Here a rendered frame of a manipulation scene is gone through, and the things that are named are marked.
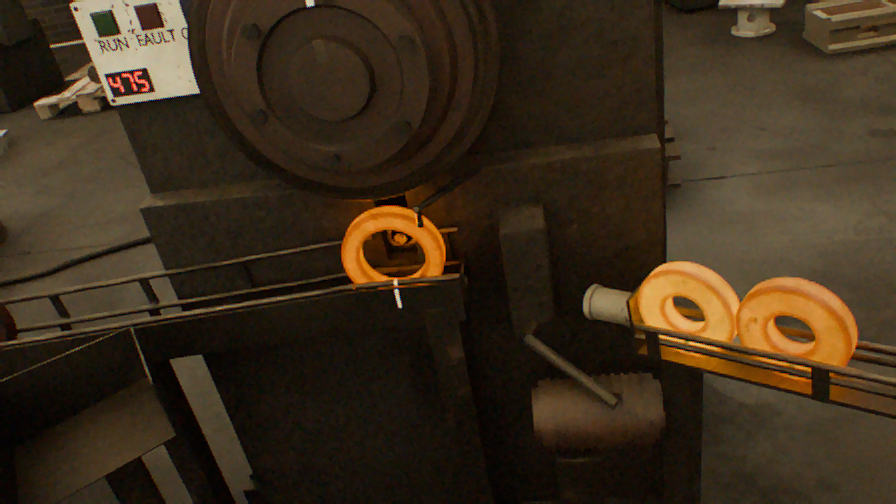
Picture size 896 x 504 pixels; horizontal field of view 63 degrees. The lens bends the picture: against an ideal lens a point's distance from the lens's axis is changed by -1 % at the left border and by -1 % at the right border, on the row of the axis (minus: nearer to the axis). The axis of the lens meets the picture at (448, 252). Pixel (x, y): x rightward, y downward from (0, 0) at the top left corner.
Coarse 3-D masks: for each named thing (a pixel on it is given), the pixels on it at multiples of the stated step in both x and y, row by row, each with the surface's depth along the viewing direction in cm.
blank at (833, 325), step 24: (768, 288) 100; (792, 288) 98; (816, 288) 98; (744, 312) 104; (768, 312) 102; (792, 312) 99; (816, 312) 97; (840, 312) 96; (744, 336) 106; (768, 336) 104; (816, 336) 99; (840, 336) 96; (768, 360) 106; (816, 360) 101; (840, 360) 98
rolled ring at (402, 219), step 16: (384, 208) 128; (400, 208) 128; (352, 224) 129; (368, 224) 127; (384, 224) 127; (400, 224) 127; (416, 224) 126; (432, 224) 129; (352, 240) 129; (416, 240) 128; (432, 240) 128; (352, 256) 131; (432, 256) 130; (352, 272) 133; (368, 272) 134; (432, 272) 131
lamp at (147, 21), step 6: (144, 6) 121; (150, 6) 121; (138, 12) 122; (144, 12) 122; (150, 12) 122; (156, 12) 122; (138, 18) 122; (144, 18) 122; (150, 18) 122; (156, 18) 122; (144, 24) 123; (150, 24) 123; (156, 24) 123
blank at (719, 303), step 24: (672, 264) 111; (696, 264) 109; (648, 288) 113; (672, 288) 110; (696, 288) 108; (720, 288) 106; (648, 312) 116; (672, 312) 115; (720, 312) 107; (720, 336) 109
